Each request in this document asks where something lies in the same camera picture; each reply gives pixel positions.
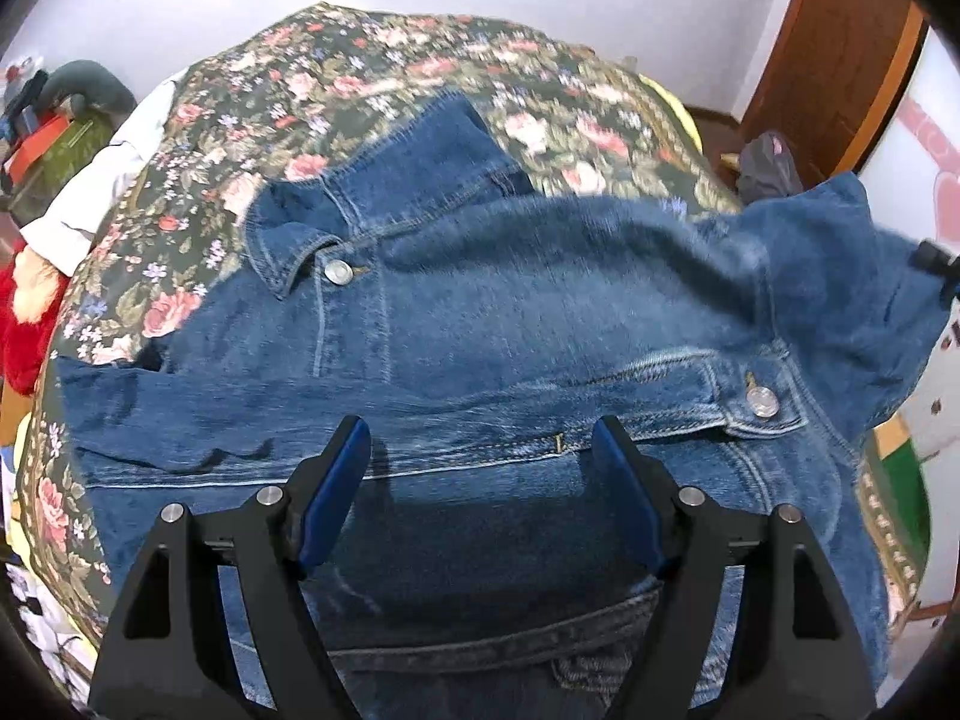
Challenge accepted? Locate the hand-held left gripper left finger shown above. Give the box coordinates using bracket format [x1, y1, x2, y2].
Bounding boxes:
[88, 415, 374, 720]

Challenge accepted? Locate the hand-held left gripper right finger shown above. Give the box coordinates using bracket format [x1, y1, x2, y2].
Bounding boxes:
[591, 415, 878, 720]

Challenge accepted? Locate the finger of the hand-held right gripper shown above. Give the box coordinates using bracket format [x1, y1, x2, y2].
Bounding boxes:
[907, 238, 960, 301]

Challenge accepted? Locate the blue denim jacket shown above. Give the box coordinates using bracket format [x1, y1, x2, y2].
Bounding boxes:
[54, 90, 947, 720]

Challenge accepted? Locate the dark bag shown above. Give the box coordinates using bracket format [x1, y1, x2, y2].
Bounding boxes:
[735, 131, 807, 203]

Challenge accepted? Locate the brown wooden door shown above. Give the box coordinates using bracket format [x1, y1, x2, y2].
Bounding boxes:
[739, 0, 931, 181]

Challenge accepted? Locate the yellow bed sheet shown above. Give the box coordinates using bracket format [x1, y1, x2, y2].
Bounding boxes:
[645, 75, 706, 158]

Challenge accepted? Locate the red plush toy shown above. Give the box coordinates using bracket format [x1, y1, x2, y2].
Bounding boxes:
[0, 244, 72, 398]

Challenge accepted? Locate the white pillow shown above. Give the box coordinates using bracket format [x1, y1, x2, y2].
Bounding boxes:
[19, 64, 188, 278]

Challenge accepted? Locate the dark floral bedspread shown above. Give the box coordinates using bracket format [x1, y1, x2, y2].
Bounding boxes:
[11, 1, 931, 661]

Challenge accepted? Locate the red box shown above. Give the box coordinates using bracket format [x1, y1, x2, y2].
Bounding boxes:
[4, 114, 72, 173]

